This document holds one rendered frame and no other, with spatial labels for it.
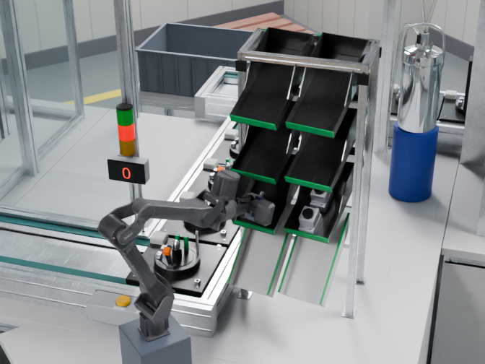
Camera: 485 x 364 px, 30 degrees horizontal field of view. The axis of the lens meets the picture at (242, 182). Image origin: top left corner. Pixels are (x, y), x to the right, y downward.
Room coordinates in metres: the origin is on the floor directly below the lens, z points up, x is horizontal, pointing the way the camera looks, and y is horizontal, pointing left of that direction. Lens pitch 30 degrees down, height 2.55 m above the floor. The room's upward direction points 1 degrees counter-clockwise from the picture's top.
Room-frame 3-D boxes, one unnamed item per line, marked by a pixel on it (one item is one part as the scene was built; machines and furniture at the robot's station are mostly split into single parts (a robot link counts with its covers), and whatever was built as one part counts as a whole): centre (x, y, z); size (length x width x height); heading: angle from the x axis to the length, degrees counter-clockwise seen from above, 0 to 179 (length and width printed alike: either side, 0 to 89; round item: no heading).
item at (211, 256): (2.23, 0.20, 0.96); 0.24 x 0.24 x 0.02; 73
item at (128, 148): (2.40, 0.35, 1.29); 0.05 x 0.05 x 0.05
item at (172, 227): (2.47, 0.12, 1.01); 0.24 x 0.24 x 0.13; 73
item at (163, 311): (1.80, 0.23, 1.15); 0.09 x 0.07 x 0.06; 39
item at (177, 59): (4.37, 0.18, 0.73); 0.62 x 0.42 x 0.23; 73
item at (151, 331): (1.80, 0.23, 1.09); 0.07 x 0.07 x 0.06; 31
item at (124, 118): (2.40, 0.35, 1.39); 0.05 x 0.05 x 0.05
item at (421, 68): (2.81, -0.61, 1.32); 0.14 x 0.14 x 0.38
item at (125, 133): (2.40, 0.35, 1.34); 0.05 x 0.05 x 0.05
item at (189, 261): (2.23, 0.20, 0.98); 0.14 x 0.14 x 0.02
